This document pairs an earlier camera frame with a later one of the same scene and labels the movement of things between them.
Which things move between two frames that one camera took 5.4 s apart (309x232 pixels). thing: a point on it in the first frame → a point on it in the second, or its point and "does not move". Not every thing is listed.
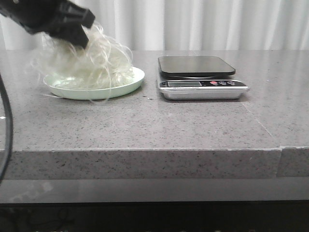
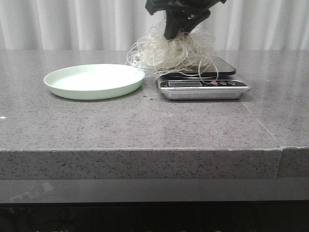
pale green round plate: (55, 85) does not move
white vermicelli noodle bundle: (103, 64) → (189, 52)
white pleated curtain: (187, 25) does not move
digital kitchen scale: (199, 78) does not move
